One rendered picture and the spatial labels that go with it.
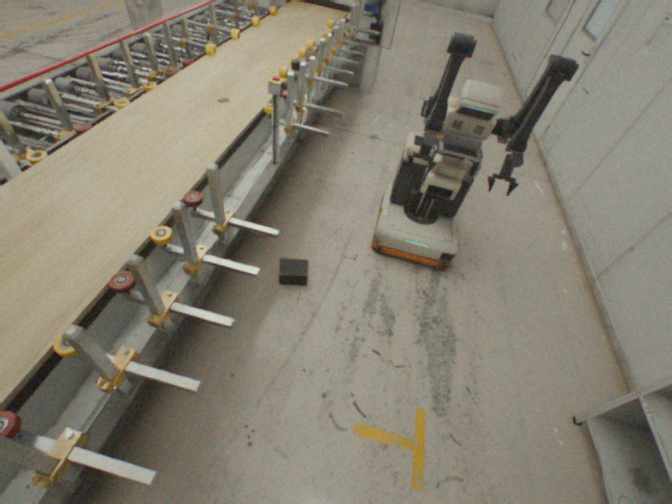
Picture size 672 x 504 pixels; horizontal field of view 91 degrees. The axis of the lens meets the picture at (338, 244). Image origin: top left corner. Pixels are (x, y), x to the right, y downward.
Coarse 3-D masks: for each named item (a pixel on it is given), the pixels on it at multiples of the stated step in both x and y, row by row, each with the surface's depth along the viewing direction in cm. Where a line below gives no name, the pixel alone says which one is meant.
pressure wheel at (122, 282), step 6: (114, 276) 121; (120, 276) 122; (126, 276) 122; (132, 276) 122; (114, 282) 120; (120, 282) 120; (126, 282) 121; (132, 282) 121; (114, 288) 119; (120, 288) 119; (126, 288) 120; (132, 288) 122
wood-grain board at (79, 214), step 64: (192, 64) 251; (256, 64) 268; (128, 128) 185; (192, 128) 194; (0, 192) 141; (64, 192) 146; (128, 192) 152; (0, 256) 121; (64, 256) 125; (128, 256) 129; (0, 320) 106; (64, 320) 109; (0, 384) 94
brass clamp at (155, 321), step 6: (174, 294) 129; (162, 300) 126; (168, 300) 127; (174, 300) 128; (168, 306) 125; (168, 312) 126; (150, 318) 121; (156, 318) 121; (162, 318) 122; (150, 324) 122; (156, 324) 121; (162, 324) 123
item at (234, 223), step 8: (192, 216) 163; (200, 216) 161; (208, 216) 160; (232, 224) 160; (240, 224) 160; (248, 224) 160; (256, 224) 161; (256, 232) 161; (264, 232) 159; (272, 232) 159
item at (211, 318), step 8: (128, 296) 126; (136, 296) 127; (144, 304) 128; (176, 304) 127; (176, 312) 127; (184, 312) 125; (192, 312) 126; (200, 312) 126; (208, 312) 127; (200, 320) 126; (208, 320) 125; (216, 320) 125; (224, 320) 125; (232, 320) 126
